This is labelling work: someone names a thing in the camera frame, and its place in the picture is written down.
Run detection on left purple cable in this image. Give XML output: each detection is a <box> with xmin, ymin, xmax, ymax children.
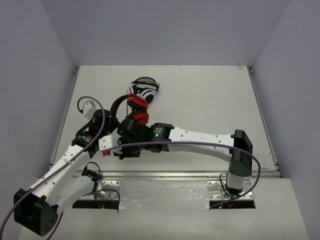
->
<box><xmin>0</xmin><ymin>96</ymin><xmax>121</xmax><ymax>240</ymax></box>

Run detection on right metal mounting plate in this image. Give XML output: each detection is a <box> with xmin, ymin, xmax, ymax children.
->
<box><xmin>207</xmin><ymin>179</ymin><xmax>254</xmax><ymax>201</ymax></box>

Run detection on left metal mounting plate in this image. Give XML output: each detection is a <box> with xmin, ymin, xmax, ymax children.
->
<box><xmin>80</xmin><ymin>179</ymin><xmax>121</xmax><ymax>201</ymax></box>

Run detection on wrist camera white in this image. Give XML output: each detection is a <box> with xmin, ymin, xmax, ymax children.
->
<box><xmin>98</xmin><ymin>135</ymin><xmax>122</xmax><ymax>157</ymax></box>
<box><xmin>82</xmin><ymin>99</ymin><xmax>97</xmax><ymax>120</ymax></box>

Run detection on metal mounting plate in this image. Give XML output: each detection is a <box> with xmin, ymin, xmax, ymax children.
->
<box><xmin>207</xmin><ymin>179</ymin><xmax>254</xmax><ymax>201</ymax></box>
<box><xmin>80</xmin><ymin>179</ymin><xmax>121</xmax><ymax>201</ymax></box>

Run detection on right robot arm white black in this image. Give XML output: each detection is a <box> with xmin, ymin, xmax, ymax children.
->
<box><xmin>117</xmin><ymin>119</ymin><xmax>253</xmax><ymax>197</ymax></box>

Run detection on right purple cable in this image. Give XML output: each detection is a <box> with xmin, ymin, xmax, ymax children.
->
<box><xmin>108</xmin><ymin>141</ymin><xmax>262</xmax><ymax>210</ymax></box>

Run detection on white black headphones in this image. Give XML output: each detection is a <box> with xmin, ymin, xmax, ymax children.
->
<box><xmin>127</xmin><ymin>76</ymin><xmax>160</xmax><ymax>104</ymax></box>

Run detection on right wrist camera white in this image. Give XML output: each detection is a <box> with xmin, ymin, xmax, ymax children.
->
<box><xmin>98</xmin><ymin>135</ymin><xmax>122</xmax><ymax>157</ymax></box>

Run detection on purple cable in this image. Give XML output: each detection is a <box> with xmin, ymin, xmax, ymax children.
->
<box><xmin>0</xmin><ymin>96</ymin><xmax>121</xmax><ymax>240</ymax></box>
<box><xmin>108</xmin><ymin>141</ymin><xmax>262</xmax><ymax>210</ymax></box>

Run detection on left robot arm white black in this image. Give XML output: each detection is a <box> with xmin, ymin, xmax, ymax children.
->
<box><xmin>13</xmin><ymin>109</ymin><xmax>119</xmax><ymax>237</ymax></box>

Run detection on red black headphones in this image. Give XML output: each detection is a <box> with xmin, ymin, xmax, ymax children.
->
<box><xmin>110</xmin><ymin>93</ymin><xmax>150</xmax><ymax>125</ymax></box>

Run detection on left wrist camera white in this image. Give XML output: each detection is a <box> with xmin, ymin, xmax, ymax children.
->
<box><xmin>82</xmin><ymin>99</ymin><xmax>97</xmax><ymax>120</ymax></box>

